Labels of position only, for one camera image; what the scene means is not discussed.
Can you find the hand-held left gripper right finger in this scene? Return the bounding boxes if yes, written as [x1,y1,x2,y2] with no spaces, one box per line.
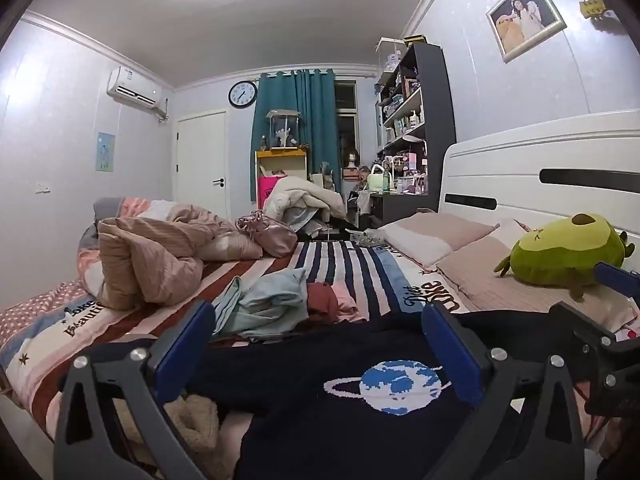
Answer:
[421,302,586,480]

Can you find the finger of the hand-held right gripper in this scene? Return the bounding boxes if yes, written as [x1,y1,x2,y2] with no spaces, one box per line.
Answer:
[594,261,640,293]
[549,301,621,361]

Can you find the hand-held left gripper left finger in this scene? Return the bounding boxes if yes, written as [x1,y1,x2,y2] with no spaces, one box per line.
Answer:
[52,300,217,480]

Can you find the navy planet sweater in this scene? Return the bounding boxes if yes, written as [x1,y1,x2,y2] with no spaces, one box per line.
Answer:
[187,310,593,480]

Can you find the beige clothes pile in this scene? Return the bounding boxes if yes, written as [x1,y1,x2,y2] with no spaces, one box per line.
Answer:
[263,172,346,234]

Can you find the green avocado plush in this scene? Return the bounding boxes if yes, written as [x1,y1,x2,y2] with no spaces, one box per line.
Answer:
[494,212,635,302]

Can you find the beige fluffy cloth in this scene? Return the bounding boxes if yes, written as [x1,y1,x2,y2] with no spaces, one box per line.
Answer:
[112,393,222,463]

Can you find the pink ribbed pillow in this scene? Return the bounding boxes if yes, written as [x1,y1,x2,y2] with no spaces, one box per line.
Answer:
[435,219,640,333]

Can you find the light blue garment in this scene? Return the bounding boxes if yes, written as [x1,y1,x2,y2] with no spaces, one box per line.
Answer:
[212,267,314,339]

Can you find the pink quilt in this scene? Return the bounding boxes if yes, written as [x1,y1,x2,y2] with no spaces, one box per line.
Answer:
[97,205,262,311]

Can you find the pink garment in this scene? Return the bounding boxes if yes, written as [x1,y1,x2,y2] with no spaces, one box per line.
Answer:
[330,282,372,324]

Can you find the pink white pillow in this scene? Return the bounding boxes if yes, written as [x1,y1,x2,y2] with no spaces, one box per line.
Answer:
[377,211,499,267]

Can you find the striped bedsheet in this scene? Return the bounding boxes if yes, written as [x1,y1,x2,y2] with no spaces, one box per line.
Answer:
[0,195,501,443]

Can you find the red garment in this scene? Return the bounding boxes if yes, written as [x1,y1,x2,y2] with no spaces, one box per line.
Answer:
[306,282,342,324]

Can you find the pink shiny bag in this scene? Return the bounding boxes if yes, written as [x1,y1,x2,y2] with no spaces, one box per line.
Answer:
[235,211,300,257]

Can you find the white headboard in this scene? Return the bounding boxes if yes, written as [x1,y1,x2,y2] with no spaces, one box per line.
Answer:
[439,110,640,242]

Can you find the dark desk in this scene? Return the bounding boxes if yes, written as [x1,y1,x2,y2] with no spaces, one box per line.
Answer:
[345,189,442,227]

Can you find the pink shopping bag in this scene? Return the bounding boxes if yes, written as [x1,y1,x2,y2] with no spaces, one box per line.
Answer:
[257,175,282,205]

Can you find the white door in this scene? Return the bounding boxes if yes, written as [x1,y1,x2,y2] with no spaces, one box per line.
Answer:
[174,110,229,221]

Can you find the yellow shelf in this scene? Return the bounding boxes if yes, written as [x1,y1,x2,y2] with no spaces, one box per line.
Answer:
[254,149,309,211]

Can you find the glass display case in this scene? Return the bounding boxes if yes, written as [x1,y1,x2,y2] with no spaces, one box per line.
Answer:
[265,109,305,151]

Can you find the dark bookshelf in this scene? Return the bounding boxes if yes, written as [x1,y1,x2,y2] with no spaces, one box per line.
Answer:
[374,41,457,211]

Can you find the window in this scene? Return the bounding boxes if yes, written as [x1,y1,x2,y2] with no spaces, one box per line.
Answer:
[334,80,359,172]

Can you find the teal curtain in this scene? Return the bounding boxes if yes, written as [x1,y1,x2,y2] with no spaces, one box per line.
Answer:
[250,68,344,211]

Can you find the white air conditioner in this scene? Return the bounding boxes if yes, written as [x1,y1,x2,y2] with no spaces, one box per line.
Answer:
[106,66,169,122]

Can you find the yellow guitar head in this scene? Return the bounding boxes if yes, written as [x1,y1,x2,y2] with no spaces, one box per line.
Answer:
[579,0,622,27]

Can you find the framed photo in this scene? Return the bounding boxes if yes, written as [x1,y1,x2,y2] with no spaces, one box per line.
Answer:
[486,0,568,64]

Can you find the clear storage box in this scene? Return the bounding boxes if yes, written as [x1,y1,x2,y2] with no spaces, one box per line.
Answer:
[375,37,406,74]

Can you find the small blue wall poster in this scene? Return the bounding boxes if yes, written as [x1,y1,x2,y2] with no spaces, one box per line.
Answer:
[96,132,116,173]

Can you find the round wall clock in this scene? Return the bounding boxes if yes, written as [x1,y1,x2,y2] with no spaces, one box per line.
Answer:
[228,80,258,110]

